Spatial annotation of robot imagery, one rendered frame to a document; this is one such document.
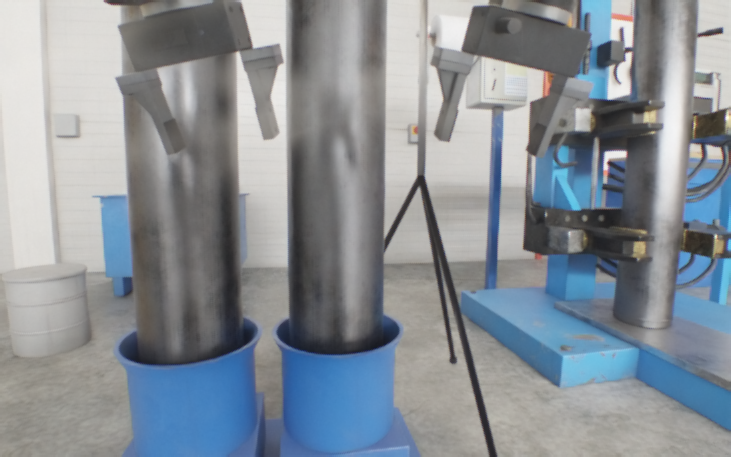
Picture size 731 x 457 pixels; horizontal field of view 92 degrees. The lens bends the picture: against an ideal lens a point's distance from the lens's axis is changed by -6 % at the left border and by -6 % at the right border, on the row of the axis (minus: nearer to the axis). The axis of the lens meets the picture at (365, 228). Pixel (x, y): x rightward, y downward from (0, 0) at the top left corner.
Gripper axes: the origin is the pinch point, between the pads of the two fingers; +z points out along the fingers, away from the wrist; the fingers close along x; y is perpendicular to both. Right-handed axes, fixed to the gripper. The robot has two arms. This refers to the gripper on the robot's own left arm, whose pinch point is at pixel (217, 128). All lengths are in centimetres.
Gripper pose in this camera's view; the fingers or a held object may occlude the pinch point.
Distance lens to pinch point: 51.2
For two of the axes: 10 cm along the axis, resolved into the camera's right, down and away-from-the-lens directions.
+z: 1.5, 8.6, 4.8
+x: -9.8, 0.9, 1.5
